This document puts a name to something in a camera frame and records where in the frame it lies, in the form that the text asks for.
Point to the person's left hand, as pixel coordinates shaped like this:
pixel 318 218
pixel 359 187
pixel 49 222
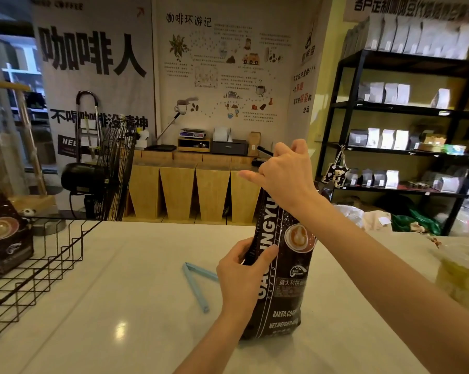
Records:
pixel 238 284

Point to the person's right hand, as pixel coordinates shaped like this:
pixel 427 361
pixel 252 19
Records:
pixel 289 179

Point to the person's right thumb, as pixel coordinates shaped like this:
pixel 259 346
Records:
pixel 252 176

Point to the person's left thumb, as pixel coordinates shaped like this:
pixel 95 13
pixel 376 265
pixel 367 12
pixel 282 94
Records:
pixel 263 255

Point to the black coffee bean bag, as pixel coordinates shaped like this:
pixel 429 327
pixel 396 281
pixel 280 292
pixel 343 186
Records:
pixel 4 233
pixel 293 276

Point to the person's left forearm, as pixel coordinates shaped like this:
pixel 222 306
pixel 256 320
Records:
pixel 211 342

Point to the person's right forearm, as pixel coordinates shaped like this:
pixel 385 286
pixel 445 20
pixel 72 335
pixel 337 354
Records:
pixel 375 280

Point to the brown paper bag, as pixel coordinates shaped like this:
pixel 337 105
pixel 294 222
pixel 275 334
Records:
pixel 254 144

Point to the black label printer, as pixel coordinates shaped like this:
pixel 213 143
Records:
pixel 230 147

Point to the white paper holder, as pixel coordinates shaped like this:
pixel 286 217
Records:
pixel 222 134

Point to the small wooden box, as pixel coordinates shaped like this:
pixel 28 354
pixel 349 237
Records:
pixel 193 145

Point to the wooden counter cabinet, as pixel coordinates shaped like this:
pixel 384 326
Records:
pixel 180 186

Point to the light blue bag clip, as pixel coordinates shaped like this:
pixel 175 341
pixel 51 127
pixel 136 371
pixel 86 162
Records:
pixel 195 282

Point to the cow print hanging pouch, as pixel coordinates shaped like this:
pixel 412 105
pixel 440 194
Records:
pixel 336 174

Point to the white plastic bag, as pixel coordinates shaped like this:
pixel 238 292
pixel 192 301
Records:
pixel 349 214

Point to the grey coffee pouch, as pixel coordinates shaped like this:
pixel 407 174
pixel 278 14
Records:
pixel 358 138
pixel 364 92

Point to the white coffee pouch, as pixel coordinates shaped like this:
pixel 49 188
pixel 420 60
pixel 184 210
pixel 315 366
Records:
pixel 441 99
pixel 392 179
pixel 387 139
pixel 401 140
pixel 373 137
pixel 377 92
pixel 390 93
pixel 403 94

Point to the black floor fan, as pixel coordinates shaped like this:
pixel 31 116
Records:
pixel 109 171

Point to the green plastic bag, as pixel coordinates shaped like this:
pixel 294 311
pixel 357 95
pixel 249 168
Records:
pixel 417 223

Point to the metal hand truck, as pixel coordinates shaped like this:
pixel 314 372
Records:
pixel 87 124

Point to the black metal shelf rack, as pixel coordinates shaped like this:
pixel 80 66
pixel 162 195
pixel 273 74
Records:
pixel 406 64

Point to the plastic cup with green drink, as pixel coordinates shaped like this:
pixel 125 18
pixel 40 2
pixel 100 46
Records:
pixel 458 280

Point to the black and white poster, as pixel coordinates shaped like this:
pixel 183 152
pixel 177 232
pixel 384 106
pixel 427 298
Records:
pixel 94 58

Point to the teal packet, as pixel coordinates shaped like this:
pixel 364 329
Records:
pixel 455 149

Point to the row of white coffee pouches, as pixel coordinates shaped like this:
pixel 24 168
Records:
pixel 414 34

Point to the wooden pole stand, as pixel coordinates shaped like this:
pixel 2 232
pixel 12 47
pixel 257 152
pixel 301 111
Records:
pixel 27 144

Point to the illustrated coffee wall poster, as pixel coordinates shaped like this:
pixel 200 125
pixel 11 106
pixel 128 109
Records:
pixel 222 73

